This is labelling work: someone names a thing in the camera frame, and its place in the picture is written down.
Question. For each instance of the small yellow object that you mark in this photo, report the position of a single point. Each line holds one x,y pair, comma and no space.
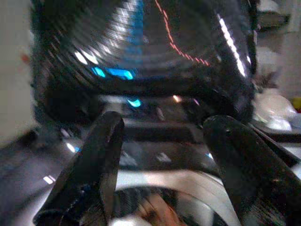
297,103

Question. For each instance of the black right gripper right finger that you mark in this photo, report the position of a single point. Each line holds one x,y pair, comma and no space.
254,179

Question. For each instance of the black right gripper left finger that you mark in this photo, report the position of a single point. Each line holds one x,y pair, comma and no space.
94,169

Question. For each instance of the white plastic bag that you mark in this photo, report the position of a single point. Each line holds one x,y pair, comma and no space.
275,110

